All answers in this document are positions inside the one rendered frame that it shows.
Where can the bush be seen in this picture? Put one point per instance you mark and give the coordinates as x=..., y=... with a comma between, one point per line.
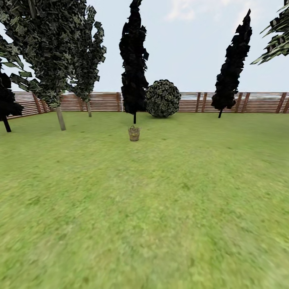
x=163, y=98

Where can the wicker basket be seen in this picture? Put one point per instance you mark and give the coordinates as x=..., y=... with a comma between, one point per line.
x=134, y=134

